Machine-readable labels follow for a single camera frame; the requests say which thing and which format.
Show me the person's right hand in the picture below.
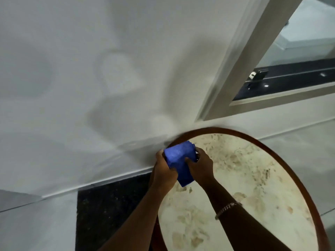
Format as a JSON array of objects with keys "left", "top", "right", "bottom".
[{"left": 185, "top": 147, "right": 215, "bottom": 187}]

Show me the person's left hand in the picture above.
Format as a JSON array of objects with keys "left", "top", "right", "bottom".
[{"left": 148, "top": 150, "right": 178, "bottom": 190}]

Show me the blue cleaning cloth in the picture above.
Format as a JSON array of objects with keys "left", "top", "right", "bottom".
[{"left": 164, "top": 141, "right": 198, "bottom": 188}]

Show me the person's left forearm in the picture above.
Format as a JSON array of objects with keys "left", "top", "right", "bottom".
[{"left": 98, "top": 184, "right": 170, "bottom": 251}]

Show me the person's right forearm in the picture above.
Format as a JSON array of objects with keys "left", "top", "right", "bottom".
[{"left": 199, "top": 177, "right": 292, "bottom": 251}]

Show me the round marble table with wooden rim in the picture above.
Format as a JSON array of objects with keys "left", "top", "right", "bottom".
[{"left": 150, "top": 127, "right": 331, "bottom": 251}]

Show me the metal window latch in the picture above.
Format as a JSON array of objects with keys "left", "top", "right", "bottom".
[{"left": 249, "top": 70, "right": 269, "bottom": 81}]

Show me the dark window sill ledge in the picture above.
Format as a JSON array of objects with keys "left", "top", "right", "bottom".
[{"left": 233, "top": 58, "right": 335, "bottom": 101}]

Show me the silver chain bracelet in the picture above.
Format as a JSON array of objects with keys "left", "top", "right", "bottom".
[{"left": 215, "top": 202, "right": 243, "bottom": 220}]

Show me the grey window frame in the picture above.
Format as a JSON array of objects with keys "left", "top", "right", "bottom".
[{"left": 195, "top": 0, "right": 335, "bottom": 121}]

